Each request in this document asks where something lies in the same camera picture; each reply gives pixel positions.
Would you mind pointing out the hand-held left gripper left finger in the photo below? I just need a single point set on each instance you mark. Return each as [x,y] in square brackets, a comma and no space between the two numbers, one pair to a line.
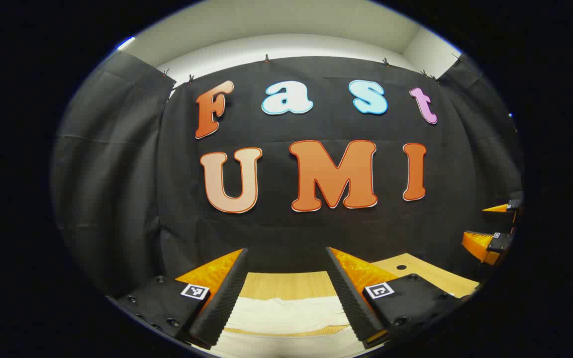
[219,308]

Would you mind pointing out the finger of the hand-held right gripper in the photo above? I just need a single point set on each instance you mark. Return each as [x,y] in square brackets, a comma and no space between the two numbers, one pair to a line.
[500,242]
[514,204]

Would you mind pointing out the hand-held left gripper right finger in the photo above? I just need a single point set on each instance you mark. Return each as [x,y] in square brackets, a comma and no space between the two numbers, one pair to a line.
[353,303]

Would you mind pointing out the white jeans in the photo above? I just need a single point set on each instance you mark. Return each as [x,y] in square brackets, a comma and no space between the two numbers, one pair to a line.
[286,313]

